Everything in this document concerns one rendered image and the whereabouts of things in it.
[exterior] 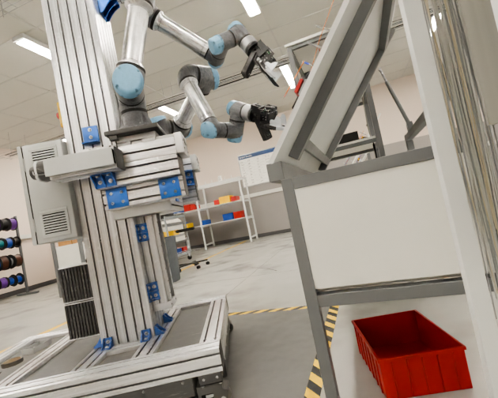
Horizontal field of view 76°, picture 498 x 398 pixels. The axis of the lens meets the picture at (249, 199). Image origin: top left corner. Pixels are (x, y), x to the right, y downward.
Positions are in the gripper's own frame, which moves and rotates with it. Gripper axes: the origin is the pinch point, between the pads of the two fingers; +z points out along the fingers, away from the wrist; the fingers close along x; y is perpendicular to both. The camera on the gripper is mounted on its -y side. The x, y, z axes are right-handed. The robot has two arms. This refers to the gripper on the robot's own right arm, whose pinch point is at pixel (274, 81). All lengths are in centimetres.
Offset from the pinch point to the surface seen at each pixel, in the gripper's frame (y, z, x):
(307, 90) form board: 1.2, 25.8, -29.6
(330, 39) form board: 16.4, 18.7, -32.5
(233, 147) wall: -86, -315, 735
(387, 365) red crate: -34, 113, -8
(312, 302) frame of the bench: -40, 82, -19
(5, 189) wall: -528, -444, 414
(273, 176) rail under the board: -25, 41, -25
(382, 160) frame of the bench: 5, 59, -28
